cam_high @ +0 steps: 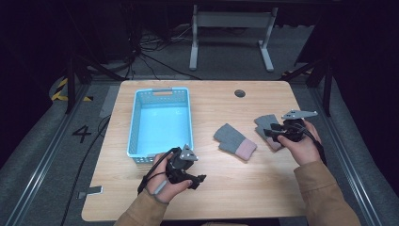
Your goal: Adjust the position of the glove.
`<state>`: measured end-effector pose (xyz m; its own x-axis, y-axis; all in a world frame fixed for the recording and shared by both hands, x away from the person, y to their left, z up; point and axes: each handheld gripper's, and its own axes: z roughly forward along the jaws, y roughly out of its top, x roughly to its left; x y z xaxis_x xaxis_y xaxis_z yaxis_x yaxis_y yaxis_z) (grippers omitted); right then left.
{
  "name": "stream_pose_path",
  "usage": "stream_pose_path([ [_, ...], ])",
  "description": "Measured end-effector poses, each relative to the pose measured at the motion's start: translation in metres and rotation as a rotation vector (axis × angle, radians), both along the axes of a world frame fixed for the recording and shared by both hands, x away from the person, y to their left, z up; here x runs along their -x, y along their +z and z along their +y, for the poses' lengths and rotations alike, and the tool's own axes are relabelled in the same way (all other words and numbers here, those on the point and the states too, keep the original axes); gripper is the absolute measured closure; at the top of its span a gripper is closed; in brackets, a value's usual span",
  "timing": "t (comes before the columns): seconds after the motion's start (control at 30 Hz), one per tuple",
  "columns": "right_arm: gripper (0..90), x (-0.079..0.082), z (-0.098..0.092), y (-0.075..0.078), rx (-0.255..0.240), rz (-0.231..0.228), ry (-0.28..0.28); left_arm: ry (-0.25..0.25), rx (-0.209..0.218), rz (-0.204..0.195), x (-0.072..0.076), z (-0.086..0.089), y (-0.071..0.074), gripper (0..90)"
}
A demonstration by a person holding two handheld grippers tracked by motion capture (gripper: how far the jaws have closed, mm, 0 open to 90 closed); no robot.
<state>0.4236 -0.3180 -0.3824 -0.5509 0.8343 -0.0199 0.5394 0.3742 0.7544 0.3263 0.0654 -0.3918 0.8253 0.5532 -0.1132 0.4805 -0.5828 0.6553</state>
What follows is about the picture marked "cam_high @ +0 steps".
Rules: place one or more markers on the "grey metal floor rail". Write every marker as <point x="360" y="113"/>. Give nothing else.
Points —
<point x="44" y="163"/>
<point x="348" y="163"/>

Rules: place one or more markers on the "grey floor tape strip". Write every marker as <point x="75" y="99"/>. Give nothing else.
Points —
<point x="109" y="102"/>

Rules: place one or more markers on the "round grey table grommet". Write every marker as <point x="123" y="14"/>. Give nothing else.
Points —
<point x="240" y="93"/>

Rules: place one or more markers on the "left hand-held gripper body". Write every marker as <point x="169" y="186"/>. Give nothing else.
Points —
<point x="178" y="164"/>

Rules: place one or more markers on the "yellow and black floor tape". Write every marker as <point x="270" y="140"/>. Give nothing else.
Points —
<point x="59" y="91"/>

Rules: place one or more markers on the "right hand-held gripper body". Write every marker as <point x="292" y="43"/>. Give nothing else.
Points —
<point x="293" y="130"/>

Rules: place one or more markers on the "light blue plastic basket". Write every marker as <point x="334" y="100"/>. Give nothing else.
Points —
<point x="163" y="125"/>

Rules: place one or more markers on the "small grey tape piece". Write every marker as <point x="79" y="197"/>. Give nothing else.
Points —
<point x="94" y="190"/>

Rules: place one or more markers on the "person's left hand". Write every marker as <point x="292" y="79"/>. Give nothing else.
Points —
<point x="163" y="190"/>

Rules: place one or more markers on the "black metal stand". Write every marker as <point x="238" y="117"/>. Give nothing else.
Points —
<point x="327" y="88"/>
<point x="71" y="81"/>

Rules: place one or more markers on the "white metal desk frame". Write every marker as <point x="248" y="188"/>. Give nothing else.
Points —
<point x="232" y="19"/>

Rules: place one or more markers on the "person's right hand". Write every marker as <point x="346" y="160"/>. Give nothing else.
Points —
<point x="306" y="150"/>

